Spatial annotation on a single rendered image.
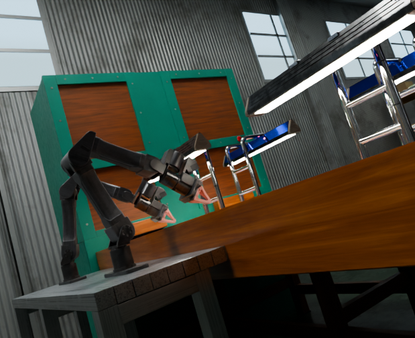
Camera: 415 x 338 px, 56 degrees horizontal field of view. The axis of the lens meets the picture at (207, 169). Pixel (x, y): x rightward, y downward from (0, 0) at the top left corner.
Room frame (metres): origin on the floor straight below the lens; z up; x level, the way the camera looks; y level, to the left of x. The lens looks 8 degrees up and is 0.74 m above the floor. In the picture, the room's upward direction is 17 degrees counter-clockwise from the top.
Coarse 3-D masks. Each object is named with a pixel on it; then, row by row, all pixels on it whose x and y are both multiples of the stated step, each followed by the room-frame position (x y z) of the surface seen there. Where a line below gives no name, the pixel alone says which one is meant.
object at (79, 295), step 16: (176, 256) 1.21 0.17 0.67; (192, 256) 1.01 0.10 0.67; (208, 256) 1.01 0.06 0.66; (224, 256) 1.04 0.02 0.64; (96, 272) 1.90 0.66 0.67; (144, 272) 0.96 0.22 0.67; (160, 272) 0.93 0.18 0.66; (176, 272) 0.95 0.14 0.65; (192, 272) 0.98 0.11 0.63; (48, 288) 1.73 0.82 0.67; (64, 288) 1.34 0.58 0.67; (80, 288) 1.09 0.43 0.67; (96, 288) 0.92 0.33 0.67; (112, 288) 0.85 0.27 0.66; (128, 288) 0.88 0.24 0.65; (144, 288) 0.90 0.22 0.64; (16, 304) 1.70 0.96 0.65; (32, 304) 1.40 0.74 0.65; (48, 304) 1.19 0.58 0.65; (64, 304) 1.04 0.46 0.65; (80, 304) 0.92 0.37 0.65; (96, 304) 0.83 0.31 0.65; (112, 304) 0.85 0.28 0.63
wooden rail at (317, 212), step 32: (384, 160) 0.62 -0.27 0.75; (288, 192) 0.81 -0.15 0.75; (320, 192) 0.74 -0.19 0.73; (352, 192) 0.69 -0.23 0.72; (384, 192) 0.64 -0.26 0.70; (192, 224) 1.16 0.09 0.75; (224, 224) 1.03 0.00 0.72; (256, 224) 0.92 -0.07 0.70; (288, 224) 0.83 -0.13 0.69; (320, 224) 0.76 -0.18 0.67; (352, 224) 0.70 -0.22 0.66; (384, 224) 0.65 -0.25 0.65; (160, 256) 1.40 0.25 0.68; (256, 256) 0.95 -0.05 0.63; (288, 256) 0.86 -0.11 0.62; (320, 256) 0.78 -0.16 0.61; (352, 256) 0.72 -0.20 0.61; (384, 256) 0.67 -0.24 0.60
